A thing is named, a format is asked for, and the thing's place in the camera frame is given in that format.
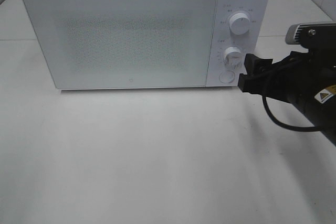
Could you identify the white timer knob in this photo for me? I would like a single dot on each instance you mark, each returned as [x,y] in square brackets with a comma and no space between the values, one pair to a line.
[232,56]

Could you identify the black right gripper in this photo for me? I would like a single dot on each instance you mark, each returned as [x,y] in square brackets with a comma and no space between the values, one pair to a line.
[299,74]

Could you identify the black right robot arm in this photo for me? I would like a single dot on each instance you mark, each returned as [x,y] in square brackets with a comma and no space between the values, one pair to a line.
[319,110]

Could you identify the round white door button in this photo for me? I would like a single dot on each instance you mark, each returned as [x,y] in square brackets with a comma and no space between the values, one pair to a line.
[227,77]

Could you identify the upper white power knob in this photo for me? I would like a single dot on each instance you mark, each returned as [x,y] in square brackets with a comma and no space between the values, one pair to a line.
[239,22]

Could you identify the white microwave oven body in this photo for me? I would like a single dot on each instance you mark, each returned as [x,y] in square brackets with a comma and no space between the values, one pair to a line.
[236,3]

